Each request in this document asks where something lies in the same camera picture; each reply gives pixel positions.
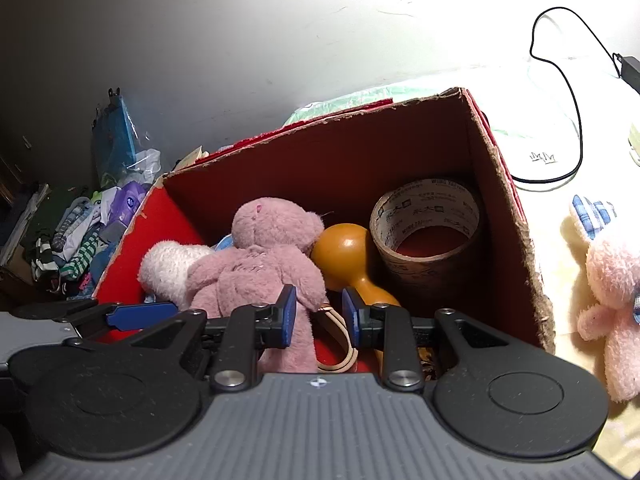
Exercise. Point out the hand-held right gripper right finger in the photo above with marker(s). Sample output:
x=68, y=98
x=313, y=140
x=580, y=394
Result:
x=353, y=317

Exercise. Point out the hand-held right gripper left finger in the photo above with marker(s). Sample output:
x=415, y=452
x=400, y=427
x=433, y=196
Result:
x=285, y=317

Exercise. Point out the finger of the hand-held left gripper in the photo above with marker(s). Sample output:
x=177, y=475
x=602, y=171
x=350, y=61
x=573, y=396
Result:
x=142, y=315

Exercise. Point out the pink plush bear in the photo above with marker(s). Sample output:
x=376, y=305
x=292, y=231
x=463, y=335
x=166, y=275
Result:
x=260, y=260

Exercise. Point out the red cardboard box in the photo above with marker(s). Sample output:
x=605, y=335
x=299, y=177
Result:
x=350, y=170

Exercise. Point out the pale pink plush rabbit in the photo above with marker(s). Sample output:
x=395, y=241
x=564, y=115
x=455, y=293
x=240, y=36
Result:
x=612, y=270

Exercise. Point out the white plush toy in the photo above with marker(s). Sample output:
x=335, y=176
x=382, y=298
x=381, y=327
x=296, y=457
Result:
x=167, y=270

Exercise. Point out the orange wooden gourd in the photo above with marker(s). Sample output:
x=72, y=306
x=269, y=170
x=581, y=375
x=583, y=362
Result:
x=345, y=255

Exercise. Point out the brown tape roll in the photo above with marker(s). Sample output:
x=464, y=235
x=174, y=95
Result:
x=425, y=280

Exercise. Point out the pile of clothes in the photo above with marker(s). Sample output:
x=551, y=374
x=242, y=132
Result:
x=75, y=250

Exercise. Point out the purple tissue pack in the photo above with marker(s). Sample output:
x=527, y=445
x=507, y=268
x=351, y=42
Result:
x=127, y=205

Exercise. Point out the clear plastic bag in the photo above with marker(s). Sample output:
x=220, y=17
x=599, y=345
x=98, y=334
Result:
x=145, y=165

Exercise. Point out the blue plastic bag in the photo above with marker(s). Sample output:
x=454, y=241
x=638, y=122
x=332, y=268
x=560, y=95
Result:
x=115, y=135

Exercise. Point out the printed green yellow blanket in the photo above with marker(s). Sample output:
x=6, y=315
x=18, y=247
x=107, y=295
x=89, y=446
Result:
x=550, y=240

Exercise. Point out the black charger adapter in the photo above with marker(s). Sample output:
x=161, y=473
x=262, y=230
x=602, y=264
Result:
x=631, y=72

